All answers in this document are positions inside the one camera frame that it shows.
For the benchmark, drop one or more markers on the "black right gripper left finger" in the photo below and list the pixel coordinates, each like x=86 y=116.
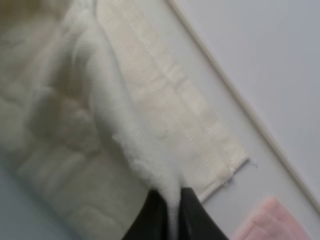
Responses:
x=155 y=221

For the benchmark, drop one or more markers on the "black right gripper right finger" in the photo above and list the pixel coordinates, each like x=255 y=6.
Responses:
x=194 y=223

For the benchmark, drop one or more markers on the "pink towel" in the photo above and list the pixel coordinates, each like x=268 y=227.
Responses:
x=270 y=220

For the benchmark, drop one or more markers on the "cream white towel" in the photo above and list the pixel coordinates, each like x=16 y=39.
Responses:
x=95 y=112

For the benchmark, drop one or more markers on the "white rectangular plastic tray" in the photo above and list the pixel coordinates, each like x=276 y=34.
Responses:
x=268 y=53

